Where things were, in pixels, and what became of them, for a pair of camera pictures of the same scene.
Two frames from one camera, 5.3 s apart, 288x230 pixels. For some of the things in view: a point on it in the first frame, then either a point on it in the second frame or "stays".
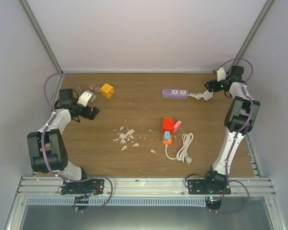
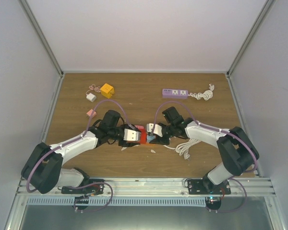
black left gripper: x=86 y=114 -> x=126 y=144
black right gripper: x=211 y=84 -> x=158 y=140
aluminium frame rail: x=144 y=186 stays
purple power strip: x=175 y=93 stays
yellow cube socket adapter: x=107 y=90 stays
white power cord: x=206 y=95 stays
